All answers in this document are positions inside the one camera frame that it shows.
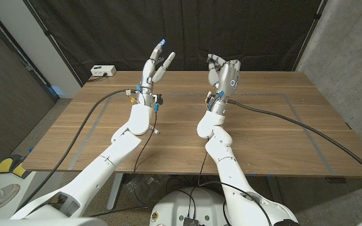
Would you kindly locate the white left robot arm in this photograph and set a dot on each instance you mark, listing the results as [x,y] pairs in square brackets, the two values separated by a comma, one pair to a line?
[112,157]

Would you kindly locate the grey tape outline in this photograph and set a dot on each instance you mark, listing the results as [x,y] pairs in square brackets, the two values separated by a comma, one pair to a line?
[262,93]

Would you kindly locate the grey table leg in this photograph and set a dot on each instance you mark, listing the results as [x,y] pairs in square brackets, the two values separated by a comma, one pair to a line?
[276,194]

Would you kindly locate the white table leg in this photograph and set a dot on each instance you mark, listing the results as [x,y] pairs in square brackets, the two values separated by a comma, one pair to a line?
[115,191]

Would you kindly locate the black backdrop stand pole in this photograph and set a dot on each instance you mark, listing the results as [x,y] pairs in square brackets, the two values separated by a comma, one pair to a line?
[52,40]
[310,34]

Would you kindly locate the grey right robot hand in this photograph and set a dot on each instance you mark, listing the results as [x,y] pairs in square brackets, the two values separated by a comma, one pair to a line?
[228,78]

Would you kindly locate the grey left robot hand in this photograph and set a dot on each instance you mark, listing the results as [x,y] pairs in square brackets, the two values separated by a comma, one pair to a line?
[148,72]

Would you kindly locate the black backdrop curtain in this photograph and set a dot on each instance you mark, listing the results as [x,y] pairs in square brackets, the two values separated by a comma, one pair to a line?
[105,31]

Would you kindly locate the clear plastic bag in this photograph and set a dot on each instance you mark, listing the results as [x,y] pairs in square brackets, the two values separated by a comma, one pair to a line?
[143,185]

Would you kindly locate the black device on torso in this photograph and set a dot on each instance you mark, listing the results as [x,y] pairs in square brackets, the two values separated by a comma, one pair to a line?
[190,221]

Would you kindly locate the red and white marker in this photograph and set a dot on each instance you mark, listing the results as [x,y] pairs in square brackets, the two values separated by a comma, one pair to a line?
[154,130]

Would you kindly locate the yellow and black foot pedal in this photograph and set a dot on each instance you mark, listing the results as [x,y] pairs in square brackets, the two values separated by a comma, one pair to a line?
[6,164]

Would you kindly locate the white robot torso base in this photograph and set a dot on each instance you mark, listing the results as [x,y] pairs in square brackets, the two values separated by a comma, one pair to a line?
[181,207]

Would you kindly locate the white power outlet box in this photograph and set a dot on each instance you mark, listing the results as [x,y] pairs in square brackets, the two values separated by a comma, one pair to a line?
[103,70]

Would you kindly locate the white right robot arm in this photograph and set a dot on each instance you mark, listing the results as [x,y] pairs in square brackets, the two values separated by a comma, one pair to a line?
[231,175]

